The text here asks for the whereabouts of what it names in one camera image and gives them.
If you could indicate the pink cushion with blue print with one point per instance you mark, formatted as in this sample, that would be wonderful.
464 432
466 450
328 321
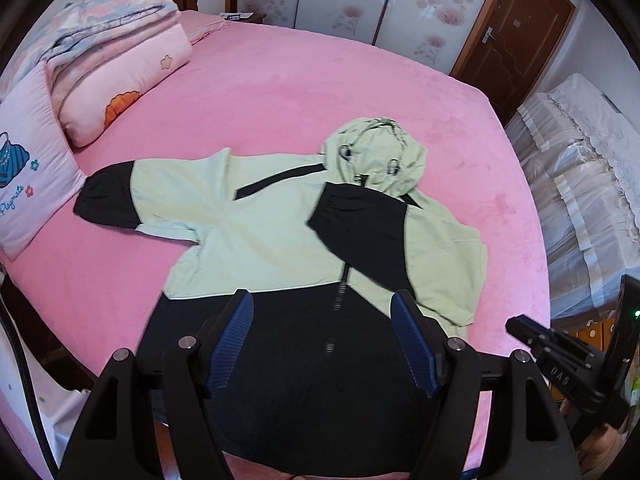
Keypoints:
30 160

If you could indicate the pink pillow with orange flower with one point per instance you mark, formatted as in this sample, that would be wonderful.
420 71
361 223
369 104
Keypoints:
135 70

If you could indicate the folded floral quilt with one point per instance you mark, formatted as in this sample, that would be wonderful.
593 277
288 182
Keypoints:
95 20

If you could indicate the green and black hooded jacket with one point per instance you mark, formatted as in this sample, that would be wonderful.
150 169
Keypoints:
275 240

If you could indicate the white lace covered sofa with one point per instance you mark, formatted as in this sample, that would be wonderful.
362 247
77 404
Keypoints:
585 175

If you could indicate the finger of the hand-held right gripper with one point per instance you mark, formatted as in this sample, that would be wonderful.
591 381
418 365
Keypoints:
565 375
535 332

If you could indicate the bed with pink sheet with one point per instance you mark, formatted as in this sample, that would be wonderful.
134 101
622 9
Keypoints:
300 85

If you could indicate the white floral bed skirt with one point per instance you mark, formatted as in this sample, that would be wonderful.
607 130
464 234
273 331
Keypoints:
55 405

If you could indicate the person's right hand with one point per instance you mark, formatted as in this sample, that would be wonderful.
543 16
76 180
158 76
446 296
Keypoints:
605 447

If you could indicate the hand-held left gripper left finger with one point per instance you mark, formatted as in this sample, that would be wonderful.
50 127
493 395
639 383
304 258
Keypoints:
232 340

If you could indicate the brown wooden door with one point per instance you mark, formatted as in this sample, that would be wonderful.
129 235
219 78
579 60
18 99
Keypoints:
515 35

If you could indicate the orange wooden cabinet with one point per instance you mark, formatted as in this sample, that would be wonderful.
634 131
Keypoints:
595 327

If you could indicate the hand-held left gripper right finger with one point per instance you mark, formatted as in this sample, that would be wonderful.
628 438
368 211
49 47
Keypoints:
412 340

